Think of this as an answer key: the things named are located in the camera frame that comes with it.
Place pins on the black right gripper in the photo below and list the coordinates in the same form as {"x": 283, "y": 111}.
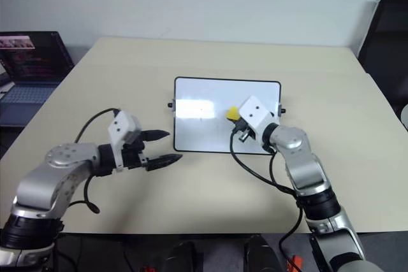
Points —
{"x": 243, "y": 133}

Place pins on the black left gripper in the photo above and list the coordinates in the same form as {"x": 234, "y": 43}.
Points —
{"x": 132, "y": 154}

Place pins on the yellow whiteboard eraser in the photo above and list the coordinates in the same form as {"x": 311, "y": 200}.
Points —
{"x": 232, "y": 112}

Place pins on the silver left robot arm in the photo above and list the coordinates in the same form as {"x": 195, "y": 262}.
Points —
{"x": 48, "y": 183}

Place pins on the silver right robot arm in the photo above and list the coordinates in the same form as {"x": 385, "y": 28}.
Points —
{"x": 303, "y": 163}

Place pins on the black-framed whiteboard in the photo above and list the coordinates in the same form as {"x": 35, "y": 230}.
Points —
{"x": 207, "y": 119}

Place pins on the dark rounded shape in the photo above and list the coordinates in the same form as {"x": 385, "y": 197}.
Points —
{"x": 257, "y": 254}

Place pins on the small orange-red object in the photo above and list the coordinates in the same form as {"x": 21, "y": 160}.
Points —
{"x": 294, "y": 262}

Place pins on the open laptop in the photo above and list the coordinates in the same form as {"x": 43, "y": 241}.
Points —
{"x": 28, "y": 61}

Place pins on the black chair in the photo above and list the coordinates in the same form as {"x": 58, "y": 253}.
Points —
{"x": 385, "y": 49}

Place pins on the grey round object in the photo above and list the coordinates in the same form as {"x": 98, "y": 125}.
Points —
{"x": 403, "y": 117}

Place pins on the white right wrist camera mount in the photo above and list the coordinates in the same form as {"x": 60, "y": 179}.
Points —
{"x": 255, "y": 111}

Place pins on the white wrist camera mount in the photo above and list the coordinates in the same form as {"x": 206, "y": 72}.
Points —
{"x": 121, "y": 124}
{"x": 255, "y": 111}

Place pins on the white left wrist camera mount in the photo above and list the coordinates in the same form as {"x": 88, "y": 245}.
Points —
{"x": 121, "y": 124}

